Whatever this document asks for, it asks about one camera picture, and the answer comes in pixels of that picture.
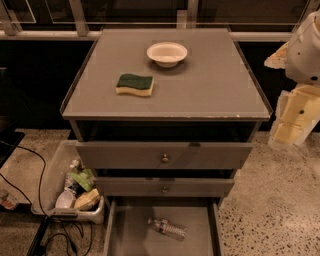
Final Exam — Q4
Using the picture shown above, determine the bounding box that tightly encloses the metal window railing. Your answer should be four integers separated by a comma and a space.
0, 0, 320, 42

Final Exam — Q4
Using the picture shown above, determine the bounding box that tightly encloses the grey top drawer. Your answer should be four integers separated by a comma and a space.
76, 142, 252, 169

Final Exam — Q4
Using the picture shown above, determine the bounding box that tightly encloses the small cup on floor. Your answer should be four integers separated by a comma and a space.
0, 189, 18, 210

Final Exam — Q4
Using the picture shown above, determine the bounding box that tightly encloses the grey bottom drawer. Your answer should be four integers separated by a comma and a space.
103, 197, 225, 256

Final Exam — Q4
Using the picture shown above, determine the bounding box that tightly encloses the black cable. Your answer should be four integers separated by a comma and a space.
0, 139, 94, 256

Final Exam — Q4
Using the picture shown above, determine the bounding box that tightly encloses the clear plastic storage bin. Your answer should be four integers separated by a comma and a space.
31, 140, 105, 224

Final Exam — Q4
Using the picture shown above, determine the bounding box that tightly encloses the grey drawer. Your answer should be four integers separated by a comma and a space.
103, 197, 225, 256
96, 177, 234, 197
76, 142, 252, 169

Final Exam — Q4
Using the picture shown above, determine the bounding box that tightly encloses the grey drawer cabinet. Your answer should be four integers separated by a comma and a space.
59, 27, 274, 256

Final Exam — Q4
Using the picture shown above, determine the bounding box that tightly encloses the yellow sponge in bin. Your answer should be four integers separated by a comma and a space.
74, 189, 100, 211

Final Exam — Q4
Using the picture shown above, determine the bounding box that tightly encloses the green yellow sponge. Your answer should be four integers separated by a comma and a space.
116, 74, 154, 97

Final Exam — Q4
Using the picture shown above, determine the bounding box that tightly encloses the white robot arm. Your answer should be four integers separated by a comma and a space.
264, 10, 320, 150

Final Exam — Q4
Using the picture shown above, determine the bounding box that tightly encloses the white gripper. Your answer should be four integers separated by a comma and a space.
264, 42, 320, 150

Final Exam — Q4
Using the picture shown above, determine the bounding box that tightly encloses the green packet in bin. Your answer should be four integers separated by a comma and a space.
71, 169, 94, 192

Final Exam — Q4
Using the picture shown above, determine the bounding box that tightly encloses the grey middle drawer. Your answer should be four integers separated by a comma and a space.
96, 177, 234, 197

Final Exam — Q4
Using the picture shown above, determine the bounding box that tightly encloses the small white bowl in bin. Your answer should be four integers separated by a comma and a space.
55, 191, 75, 208

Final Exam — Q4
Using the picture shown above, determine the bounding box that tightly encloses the clear plastic water bottle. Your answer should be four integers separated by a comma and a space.
148, 218, 188, 241

